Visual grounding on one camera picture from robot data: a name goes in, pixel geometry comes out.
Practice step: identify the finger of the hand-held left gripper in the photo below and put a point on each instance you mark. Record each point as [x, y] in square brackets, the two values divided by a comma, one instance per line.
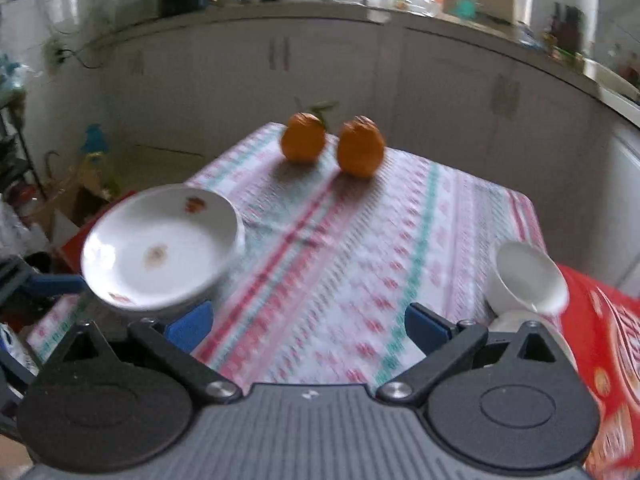
[55, 286]

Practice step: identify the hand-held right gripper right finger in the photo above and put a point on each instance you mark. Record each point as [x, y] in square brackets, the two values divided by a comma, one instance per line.
[427, 330]

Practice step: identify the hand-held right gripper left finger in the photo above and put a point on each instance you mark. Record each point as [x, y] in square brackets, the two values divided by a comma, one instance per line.
[192, 327]

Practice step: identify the white ceramic bowl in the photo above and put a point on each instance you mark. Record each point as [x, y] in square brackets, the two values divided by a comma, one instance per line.
[510, 322]
[530, 275]

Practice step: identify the white floral plate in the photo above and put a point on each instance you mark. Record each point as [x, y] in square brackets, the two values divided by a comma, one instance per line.
[241, 240]
[150, 230]

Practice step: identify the white bag with blue print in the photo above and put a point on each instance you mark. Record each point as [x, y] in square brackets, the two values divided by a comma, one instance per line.
[12, 340]

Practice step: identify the clear plastic bags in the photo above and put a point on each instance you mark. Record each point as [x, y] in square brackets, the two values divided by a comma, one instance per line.
[15, 230]

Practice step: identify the open cardboard box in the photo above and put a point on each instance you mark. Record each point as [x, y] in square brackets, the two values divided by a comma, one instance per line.
[65, 217]

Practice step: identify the patterned striped tablecloth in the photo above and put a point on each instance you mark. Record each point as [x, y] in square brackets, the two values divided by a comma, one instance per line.
[350, 260]

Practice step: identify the yellow green bag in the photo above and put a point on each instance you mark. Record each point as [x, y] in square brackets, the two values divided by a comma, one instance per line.
[92, 170]

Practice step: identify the black shelf rack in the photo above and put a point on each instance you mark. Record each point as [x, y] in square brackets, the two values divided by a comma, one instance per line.
[20, 160]

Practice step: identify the teal thermos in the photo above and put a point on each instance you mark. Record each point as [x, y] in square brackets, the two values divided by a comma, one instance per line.
[95, 140]

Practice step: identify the red gift box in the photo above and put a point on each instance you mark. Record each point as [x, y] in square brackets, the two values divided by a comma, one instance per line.
[610, 360]

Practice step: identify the bumpy orange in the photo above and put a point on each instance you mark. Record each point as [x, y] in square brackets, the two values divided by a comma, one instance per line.
[360, 150]

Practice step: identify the orange with green leaf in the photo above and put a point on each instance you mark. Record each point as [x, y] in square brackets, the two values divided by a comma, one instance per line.
[301, 140]

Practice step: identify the white kitchen cabinets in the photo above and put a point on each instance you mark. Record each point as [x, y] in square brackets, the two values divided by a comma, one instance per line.
[325, 70]

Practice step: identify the white rectangular tray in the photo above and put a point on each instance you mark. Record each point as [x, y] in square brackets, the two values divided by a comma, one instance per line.
[610, 77]

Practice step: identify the kitchen countertop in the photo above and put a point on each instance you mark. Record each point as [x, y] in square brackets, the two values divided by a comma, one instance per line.
[280, 10]

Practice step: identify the knife block with knives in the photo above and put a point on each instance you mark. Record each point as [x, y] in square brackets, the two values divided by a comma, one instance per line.
[570, 30]

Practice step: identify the teal water bottle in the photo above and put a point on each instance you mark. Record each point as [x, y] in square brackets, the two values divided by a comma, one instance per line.
[465, 0]

